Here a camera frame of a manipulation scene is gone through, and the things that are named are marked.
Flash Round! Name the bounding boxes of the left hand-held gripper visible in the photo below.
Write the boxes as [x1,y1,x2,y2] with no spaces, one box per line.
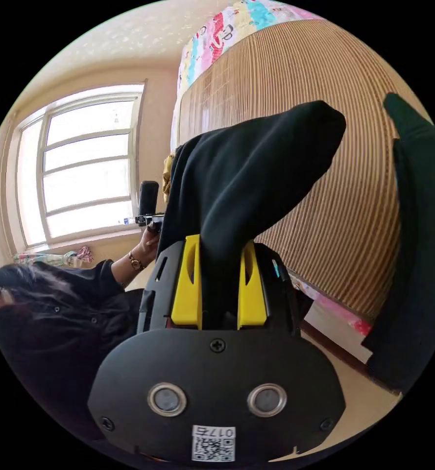
[134,213,165,234]

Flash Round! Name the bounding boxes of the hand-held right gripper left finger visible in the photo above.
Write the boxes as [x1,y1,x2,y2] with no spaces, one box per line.
[170,234,203,330]

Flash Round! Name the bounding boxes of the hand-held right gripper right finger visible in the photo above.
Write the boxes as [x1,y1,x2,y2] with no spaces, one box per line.
[237,240,268,330]

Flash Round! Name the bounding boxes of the black pants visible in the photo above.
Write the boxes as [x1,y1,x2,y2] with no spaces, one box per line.
[155,100,347,328]

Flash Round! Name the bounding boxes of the person's left forearm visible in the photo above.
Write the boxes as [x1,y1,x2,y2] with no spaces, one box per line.
[111,250,146,288]

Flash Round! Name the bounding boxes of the person's left hand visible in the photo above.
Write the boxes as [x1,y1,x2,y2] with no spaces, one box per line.
[138,221,162,262]

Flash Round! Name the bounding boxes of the yellow cloth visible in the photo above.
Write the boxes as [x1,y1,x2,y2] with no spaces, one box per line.
[161,153,177,203]

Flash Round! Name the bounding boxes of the window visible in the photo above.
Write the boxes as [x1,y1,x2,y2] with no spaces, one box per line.
[0,81,147,255]

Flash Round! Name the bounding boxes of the bed with woven mat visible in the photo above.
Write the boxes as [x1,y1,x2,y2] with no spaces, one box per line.
[169,0,426,368]

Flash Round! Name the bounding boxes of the person's body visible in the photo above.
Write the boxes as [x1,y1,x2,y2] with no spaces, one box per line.
[0,249,146,443]

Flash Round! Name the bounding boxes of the dark green garment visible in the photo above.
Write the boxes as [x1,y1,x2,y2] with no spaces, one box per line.
[362,92,435,394]

